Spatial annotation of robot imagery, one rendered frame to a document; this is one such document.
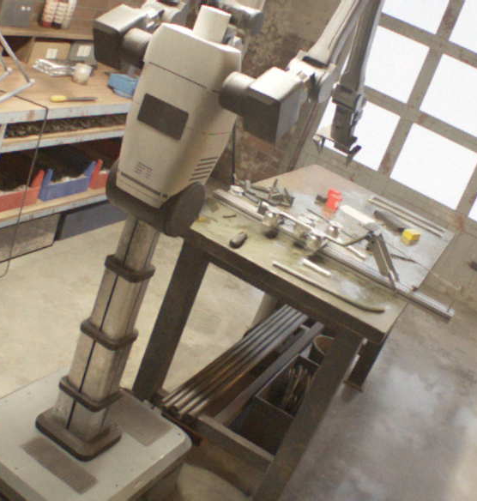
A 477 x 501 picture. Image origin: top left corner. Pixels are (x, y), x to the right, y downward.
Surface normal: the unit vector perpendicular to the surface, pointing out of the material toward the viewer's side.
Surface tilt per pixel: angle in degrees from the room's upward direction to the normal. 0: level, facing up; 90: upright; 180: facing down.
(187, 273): 90
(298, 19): 90
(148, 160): 90
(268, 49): 90
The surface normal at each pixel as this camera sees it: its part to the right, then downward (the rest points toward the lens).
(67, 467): 0.35, -0.87
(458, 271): -0.40, 0.20
